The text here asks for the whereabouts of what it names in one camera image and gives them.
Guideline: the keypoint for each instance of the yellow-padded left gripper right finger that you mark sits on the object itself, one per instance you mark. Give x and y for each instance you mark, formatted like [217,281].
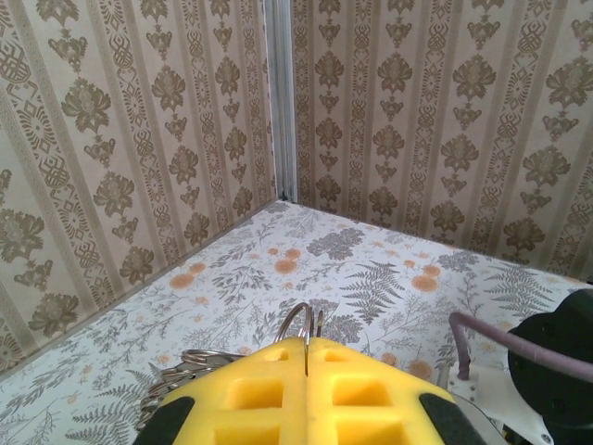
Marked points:
[361,412]

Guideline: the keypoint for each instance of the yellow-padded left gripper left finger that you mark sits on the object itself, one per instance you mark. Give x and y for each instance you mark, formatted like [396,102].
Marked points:
[250,412]

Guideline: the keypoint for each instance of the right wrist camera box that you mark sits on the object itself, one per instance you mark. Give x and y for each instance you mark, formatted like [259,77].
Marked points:
[482,398]

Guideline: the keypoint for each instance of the aluminium frame post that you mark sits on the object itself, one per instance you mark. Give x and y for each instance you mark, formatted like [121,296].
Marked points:
[281,92]

